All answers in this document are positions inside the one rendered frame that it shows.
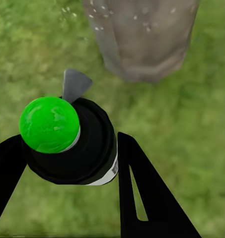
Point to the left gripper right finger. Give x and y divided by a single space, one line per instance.
166 217

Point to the tree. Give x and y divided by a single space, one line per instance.
131 51

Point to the pesticide atomizer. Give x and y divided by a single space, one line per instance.
69 139

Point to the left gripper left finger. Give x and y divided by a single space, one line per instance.
12 165

